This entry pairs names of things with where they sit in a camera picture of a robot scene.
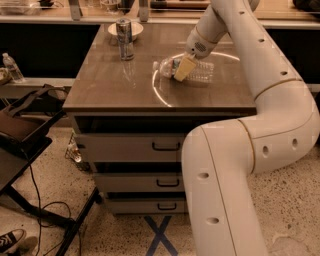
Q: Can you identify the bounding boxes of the bottom grey drawer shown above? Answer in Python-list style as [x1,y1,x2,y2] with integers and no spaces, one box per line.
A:
[106,198,187,214]

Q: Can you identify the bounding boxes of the small water bottle on shelf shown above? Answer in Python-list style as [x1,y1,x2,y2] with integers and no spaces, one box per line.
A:
[2,53,24,83]

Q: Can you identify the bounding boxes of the black side table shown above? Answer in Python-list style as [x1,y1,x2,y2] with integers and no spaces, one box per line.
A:
[0,136,103,256]

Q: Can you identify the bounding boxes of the black cable on floor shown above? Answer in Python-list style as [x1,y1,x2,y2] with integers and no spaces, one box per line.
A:
[19,149,84,256]

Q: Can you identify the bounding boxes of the clear plastic water bottle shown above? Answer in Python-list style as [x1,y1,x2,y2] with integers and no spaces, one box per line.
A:
[153,57,214,83]

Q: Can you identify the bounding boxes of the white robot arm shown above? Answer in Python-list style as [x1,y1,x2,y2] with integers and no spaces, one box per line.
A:
[181,0,319,256]

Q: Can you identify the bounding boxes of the top grey drawer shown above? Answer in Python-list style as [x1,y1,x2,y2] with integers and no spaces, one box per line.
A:
[75,133,185,162]

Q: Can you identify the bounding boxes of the black and white sneaker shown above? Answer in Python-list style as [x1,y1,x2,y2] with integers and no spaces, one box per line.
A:
[0,229,26,254]

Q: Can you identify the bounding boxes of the silver drink can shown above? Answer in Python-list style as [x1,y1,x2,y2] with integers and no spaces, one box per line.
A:
[116,18,134,61]

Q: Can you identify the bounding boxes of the white ceramic bowl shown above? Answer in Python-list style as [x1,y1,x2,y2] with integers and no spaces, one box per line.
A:
[108,22,144,41]

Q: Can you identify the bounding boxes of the grey drawer cabinet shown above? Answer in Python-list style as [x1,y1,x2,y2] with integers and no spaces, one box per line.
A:
[64,24,255,200]

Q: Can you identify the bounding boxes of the middle grey drawer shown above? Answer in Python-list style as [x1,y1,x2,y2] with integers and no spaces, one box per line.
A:
[93,173,184,192]

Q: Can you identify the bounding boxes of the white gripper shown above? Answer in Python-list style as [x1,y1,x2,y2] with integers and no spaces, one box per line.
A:
[174,28,216,82]

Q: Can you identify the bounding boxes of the brown bag with strap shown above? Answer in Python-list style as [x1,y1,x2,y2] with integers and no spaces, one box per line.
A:
[0,84,68,157]

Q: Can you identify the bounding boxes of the grey drawer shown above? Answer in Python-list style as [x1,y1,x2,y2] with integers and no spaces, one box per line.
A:
[75,133,185,162]
[93,173,184,192]
[106,198,187,214]

